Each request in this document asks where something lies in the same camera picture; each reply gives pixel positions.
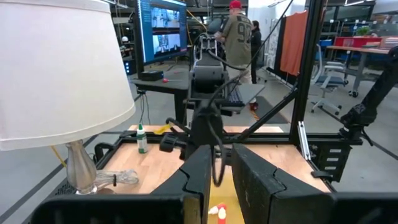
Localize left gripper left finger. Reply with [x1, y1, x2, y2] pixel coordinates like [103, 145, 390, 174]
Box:
[150, 144, 212, 224]

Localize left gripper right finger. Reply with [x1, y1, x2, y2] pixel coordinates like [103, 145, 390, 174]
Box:
[231, 142, 336, 224]

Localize small orange food coloring bottle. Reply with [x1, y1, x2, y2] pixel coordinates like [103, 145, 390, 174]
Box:
[216, 203, 228, 224]

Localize large green food coloring bottle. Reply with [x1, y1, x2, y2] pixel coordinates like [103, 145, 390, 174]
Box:
[136, 123, 149, 154]

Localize dark computer desk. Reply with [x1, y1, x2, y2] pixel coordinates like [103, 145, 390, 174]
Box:
[130, 67, 200, 126]

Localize black floor mat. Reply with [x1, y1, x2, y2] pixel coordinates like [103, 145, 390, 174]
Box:
[247, 95, 290, 125]

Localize silver metal strip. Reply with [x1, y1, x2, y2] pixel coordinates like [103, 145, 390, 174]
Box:
[297, 120, 312, 161]

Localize black mini computer box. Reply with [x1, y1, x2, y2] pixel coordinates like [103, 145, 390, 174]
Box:
[138, 70, 164, 82]

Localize black computer tower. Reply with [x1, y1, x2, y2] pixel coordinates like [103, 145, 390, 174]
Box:
[123, 58, 137, 76]

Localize computer monitor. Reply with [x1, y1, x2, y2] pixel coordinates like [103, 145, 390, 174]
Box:
[133, 0, 189, 74]

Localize silver glass lamp base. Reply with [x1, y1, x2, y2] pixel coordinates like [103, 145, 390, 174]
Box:
[65, 139, 98, 196]

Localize orange hanging cloth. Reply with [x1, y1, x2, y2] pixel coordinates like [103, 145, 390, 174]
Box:
[279, 10, 309, 77]

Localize grey office chair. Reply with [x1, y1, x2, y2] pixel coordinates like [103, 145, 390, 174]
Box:
[310, 43, 349, 116]

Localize black perforated panel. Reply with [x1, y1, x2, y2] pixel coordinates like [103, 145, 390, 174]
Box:
[46, 179, 78, 200]

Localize white lampshade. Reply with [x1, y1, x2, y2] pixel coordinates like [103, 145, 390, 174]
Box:
[0, 0, 137, 152]

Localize red storage bin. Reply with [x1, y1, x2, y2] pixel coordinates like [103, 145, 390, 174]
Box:
[333, 36, 383, 47]

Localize wooden work table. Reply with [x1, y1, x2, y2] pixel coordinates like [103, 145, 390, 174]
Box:
[325, 35, 398, 98]

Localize green potted plant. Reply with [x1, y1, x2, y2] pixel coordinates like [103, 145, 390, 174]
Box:
[355, 26, 373, 37]

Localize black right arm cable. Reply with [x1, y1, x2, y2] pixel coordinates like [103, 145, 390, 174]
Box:
[205, 71, 249, 188]

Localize black desk cables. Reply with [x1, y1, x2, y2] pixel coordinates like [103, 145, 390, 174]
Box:
[136, 89, 152, 126]

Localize bundled clear lamp cord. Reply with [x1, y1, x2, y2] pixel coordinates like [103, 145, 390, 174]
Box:
[93, 169, 140, 190]

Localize black aluminium table frame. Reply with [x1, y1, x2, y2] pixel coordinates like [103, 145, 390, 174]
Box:
[93, 0, 364, 194]

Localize yellow cable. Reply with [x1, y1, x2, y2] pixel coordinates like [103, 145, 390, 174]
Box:
[50, 145, 68, 168]

